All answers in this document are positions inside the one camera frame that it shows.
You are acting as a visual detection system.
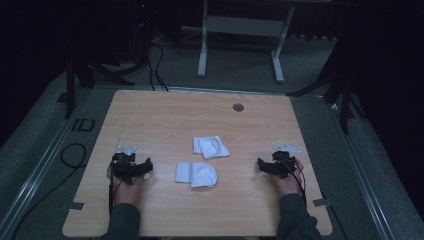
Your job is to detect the black floor cables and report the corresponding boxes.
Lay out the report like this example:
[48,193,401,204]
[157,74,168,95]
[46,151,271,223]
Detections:
[145,41,170,92]

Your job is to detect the metal floor rail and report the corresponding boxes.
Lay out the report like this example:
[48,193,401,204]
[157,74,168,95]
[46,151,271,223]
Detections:
[328,99,398,240]
[0,87,96,240]

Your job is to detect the black floor cable loop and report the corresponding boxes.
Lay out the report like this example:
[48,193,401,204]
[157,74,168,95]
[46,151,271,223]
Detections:
[9,142,88,239]

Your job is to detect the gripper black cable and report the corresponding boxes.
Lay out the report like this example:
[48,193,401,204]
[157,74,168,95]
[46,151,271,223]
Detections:
[107,178,127,216]
[282,158,308,205]

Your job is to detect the black tape floor marking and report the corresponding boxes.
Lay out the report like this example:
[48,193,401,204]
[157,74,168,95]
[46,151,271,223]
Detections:
[70,118,97,133]

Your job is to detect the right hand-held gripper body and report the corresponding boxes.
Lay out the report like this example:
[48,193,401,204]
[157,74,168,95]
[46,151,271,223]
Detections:
[271,143,303,180]

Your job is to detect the person's right hand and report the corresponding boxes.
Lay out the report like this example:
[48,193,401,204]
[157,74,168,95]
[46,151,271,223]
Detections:
[269,157,305,198]

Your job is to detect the person's left hand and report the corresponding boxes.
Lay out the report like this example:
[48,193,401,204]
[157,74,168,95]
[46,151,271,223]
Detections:
[106,164,147,206]

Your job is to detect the white metal stand frame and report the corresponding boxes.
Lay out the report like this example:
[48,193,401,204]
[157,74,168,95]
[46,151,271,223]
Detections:
[196,0,297,84]

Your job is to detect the black tripod stand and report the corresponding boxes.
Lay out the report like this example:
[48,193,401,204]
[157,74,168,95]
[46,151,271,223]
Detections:
[63,49,136,120]
[285,63,367,136]

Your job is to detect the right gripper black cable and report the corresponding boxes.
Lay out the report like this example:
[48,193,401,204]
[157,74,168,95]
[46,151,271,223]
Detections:
[282,158,308,205]

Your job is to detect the white sock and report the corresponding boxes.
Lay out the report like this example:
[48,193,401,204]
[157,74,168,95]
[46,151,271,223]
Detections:
[192,134,231,160]
[174,161,219,189]

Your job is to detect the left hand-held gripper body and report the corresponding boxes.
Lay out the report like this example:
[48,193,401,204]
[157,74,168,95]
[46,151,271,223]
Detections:
[110,144,138,185]

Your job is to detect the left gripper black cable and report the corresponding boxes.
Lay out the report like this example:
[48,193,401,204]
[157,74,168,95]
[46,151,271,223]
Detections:
[107,178,127,216]

